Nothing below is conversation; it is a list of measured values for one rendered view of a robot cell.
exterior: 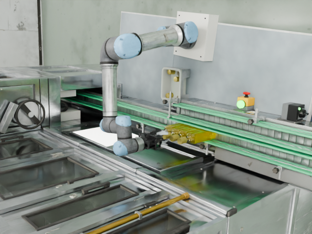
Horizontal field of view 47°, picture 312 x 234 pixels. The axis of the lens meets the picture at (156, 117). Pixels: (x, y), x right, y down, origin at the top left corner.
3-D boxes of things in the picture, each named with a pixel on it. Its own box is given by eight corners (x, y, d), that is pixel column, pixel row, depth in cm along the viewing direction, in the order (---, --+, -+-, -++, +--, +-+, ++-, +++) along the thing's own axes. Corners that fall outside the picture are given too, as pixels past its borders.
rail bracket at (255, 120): (260, 120, 187) (245, 123, 178) (261, 106, 186) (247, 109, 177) (267, 121, 184) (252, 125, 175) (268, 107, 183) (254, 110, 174)
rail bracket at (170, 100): (175, 116, 231) (161, 118, 222) (176, 90, 227) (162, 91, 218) (178, 117, 229) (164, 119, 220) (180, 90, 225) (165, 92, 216)
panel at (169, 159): (109, 128, 269) (68, 135, 246) (109, 124, 268) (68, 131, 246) (203, 161, 206) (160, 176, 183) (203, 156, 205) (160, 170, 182)
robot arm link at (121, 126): (108, 116, 181) (110, 138, 182) (120, 117, 172) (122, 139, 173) (121, 114, 186) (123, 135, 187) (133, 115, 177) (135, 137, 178)
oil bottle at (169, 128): (186, 129, 226) (162, 135, 211) (186, 120, 224) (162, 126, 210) (193, 131, 222) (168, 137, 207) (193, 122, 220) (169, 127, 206)
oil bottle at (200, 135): (208, 136, 214) (183, 142, 199) (208, 126, 212) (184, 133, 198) (215, 138, 210) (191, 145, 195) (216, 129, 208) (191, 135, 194)
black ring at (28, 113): (42, 126, 259) (13, 130, 245) (42, 96, 254) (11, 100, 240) (46, 127, 256) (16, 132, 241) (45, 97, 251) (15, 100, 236)
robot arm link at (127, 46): (180, 22, 209) (101, 38, 177) (199, 18, 197) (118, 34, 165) (185, 43, 211) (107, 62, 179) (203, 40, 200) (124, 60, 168)
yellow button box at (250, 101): (243, 107, 208) (236, 108, 203) (244, 94, 207) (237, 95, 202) (254, 109, 203) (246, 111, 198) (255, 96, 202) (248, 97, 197)
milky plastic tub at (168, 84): (169, 98, 251) (160, 100, 245) (171, 66, 246) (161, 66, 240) (188, 102, 239) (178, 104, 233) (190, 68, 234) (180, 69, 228)
